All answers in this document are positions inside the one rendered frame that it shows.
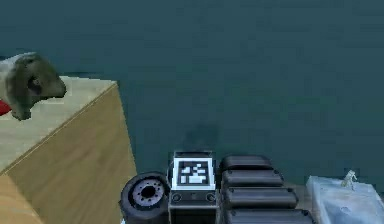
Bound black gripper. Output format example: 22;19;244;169
119;171;172;224

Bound light wooden chest of drawers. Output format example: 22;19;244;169
0;75;138;224

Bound grey-brown plush animal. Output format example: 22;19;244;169
0;52;67;121

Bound red object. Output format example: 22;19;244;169
0;99;12;117

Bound small pale faucet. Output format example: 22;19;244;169
340;169;358;191

